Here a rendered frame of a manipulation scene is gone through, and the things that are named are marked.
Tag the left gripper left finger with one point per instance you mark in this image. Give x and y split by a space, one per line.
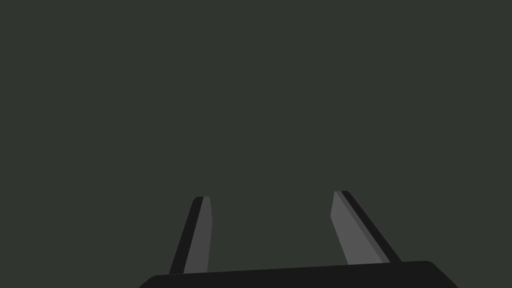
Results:
196 240

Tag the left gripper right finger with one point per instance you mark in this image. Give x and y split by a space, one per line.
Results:
356 234

